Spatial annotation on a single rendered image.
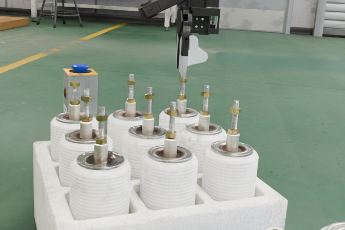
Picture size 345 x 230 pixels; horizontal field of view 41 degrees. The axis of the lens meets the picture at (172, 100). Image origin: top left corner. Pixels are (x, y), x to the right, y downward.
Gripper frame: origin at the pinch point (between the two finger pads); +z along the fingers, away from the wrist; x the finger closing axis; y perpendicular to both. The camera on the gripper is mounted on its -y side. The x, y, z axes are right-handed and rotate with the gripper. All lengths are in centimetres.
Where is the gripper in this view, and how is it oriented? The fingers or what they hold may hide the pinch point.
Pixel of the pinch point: (179, 70)
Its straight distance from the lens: 100.7
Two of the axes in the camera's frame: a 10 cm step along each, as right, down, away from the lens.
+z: -0.6, 9.7, 2.5
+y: 9.9, 0.3, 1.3
